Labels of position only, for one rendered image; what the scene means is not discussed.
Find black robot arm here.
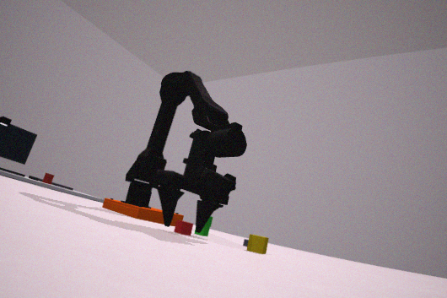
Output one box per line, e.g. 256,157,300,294
121,71,247,209

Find green block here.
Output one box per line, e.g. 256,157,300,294
204,216,213,227
194,226,210,236

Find olive yellow block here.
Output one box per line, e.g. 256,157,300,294
246,235,268,254

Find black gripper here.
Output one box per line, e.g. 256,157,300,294
151,154,229,233

